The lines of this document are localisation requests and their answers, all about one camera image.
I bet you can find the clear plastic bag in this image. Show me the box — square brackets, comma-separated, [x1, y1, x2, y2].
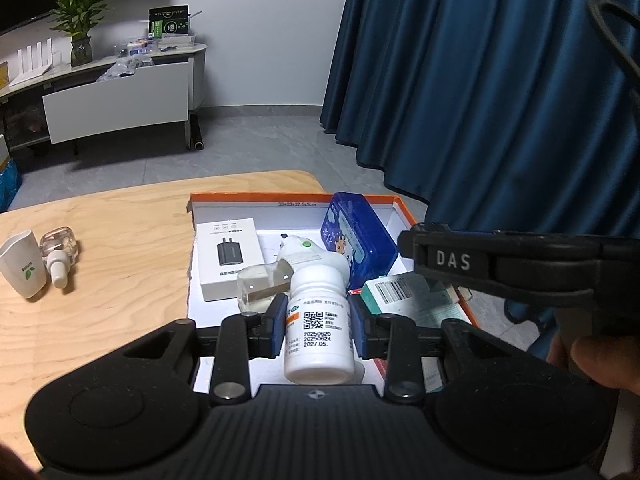
[96, 57, 151, 83]

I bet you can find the black roll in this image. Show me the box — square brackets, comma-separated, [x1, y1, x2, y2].
[189, 114, 207, 152]

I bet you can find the small clear glass bottle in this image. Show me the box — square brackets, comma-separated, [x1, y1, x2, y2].
[39, 227, 81, 289]

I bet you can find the blue tin box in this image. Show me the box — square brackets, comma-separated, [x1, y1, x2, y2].
[320, 191, 400, 291]

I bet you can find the blue curtain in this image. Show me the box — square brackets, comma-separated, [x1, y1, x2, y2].
[320, 0, 640, 361]

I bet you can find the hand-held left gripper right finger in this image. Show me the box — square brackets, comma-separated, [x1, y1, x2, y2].
[349, 292, 505, 406]

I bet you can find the potted green plant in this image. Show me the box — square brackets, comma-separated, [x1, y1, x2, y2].
[47, 0, 121, 67]

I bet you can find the white television cabinet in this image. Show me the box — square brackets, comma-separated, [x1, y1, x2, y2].
[0, 42, 208, 156]

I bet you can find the white charger box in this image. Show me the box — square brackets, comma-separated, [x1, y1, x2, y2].
[195, 217, 266, 302]

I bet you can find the white plug-in mosquito repellent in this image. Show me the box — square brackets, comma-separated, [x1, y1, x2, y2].
[236, 237, 351, 316]

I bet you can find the white pill bottle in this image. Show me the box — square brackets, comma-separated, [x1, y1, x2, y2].
[282, 266, 356, 386]

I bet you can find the teal medicine box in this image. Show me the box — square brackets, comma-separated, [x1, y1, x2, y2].
[361, 272, 461, 396]

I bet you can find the black and green box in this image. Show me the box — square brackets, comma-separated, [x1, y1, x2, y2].
[148, 5, 193, 43]

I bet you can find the black cable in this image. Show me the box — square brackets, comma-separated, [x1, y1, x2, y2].
[587, 0, 640, 86]

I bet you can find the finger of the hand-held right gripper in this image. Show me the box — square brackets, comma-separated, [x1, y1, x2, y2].
[397, 222, 601, 311]

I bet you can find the clear plastic container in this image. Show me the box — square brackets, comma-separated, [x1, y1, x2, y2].
[116, 40, 151, 58]

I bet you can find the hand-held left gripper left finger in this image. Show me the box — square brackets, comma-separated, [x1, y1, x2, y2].
[122, 292, 290, 408]

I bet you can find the person's right hand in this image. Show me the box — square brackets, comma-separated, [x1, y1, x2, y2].
[546, 332, 640, 392]

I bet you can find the blue plastic bag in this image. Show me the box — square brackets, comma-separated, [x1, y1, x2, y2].
[0, 160, 23, 213]

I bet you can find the white router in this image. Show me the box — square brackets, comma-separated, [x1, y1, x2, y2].
[10, 37, 56, 86]

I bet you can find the orange and white cardboard box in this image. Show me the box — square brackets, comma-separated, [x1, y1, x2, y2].
[187, 191, 481, 396]

